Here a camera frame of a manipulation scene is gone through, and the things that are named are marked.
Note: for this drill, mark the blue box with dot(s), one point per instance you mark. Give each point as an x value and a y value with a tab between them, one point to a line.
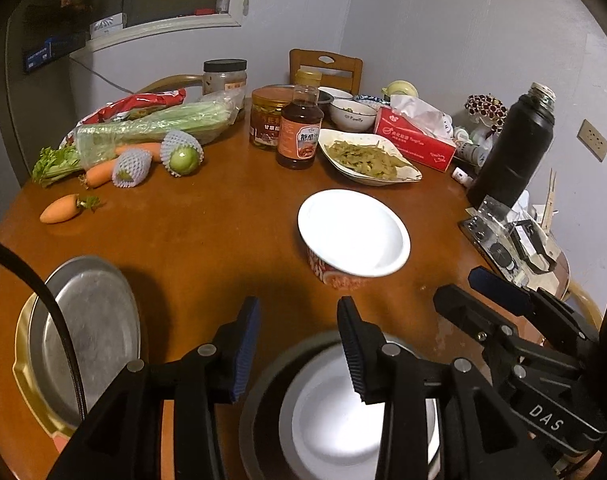
51	52

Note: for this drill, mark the steel plate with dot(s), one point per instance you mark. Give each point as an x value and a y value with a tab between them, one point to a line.
98	325

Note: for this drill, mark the curved wooden chair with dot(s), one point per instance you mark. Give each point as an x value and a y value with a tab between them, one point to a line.
583	300
171	81

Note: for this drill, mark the white box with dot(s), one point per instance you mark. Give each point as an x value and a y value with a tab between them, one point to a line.
107	25

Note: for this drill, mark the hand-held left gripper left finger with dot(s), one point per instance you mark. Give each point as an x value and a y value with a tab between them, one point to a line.
243	355

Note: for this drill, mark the carrot with leaf stub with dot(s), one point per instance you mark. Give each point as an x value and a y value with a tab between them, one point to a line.
58	210

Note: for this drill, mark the white deep plate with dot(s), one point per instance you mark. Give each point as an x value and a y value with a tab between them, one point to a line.
353	230

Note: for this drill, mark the small bottle on sill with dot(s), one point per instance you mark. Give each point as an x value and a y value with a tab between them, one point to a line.
223	2

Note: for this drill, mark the clear plastic package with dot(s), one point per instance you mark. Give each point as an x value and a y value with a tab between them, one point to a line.
503	240

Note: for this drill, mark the pickle jar with red label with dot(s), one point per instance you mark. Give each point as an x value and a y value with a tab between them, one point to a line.
266	120

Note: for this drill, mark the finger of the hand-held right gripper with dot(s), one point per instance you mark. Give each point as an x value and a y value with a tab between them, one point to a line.
466	310
501	290

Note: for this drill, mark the red tissue box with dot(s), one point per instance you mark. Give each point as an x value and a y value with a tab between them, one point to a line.
418	137

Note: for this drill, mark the black thermos flask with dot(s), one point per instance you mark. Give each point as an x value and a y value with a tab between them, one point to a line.
513	150

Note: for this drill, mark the yellow ribbed plate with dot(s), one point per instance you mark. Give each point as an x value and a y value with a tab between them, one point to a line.
26	375

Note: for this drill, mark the green fruit in foam net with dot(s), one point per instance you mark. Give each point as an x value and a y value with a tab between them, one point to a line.
183	157
131	170

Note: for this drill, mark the pale yellow teapot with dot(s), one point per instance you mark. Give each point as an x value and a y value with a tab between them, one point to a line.
401	90

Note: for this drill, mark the wooden stick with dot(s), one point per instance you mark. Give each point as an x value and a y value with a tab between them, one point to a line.
551	200

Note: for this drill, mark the white dish of green vegetables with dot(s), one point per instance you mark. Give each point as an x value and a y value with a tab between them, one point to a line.
368	160

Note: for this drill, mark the blue patterned bowl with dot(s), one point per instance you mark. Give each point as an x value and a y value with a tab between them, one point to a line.
371	97

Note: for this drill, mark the grey refrigerator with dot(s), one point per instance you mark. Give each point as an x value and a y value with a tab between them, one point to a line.
8	110

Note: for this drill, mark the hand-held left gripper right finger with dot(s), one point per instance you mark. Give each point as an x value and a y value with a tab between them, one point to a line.
356	355

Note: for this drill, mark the dark rimmed bowl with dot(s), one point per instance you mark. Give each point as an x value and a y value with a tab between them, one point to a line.
333	94

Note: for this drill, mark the wall socket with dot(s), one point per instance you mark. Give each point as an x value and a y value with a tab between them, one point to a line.
593	140

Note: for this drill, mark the white printed bowl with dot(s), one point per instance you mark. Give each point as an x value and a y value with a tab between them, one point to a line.
352	117

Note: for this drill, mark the celery bunch in plastic bag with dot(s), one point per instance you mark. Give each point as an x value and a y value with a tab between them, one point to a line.
148	127

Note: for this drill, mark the clear jar with black lid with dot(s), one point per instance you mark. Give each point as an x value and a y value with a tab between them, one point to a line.
224	77

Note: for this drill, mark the dark sauce bottle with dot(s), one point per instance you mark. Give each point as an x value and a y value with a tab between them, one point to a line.
298	135

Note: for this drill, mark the small white bottle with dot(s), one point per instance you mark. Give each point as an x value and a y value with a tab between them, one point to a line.
462	176

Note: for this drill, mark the red snack bag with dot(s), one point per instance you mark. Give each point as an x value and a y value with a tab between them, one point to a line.
133	105

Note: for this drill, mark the red speckled bowl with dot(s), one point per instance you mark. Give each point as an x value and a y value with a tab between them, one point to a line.
338	279

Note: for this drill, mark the brown patterned ornament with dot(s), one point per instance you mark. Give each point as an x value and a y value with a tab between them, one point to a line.
486	107

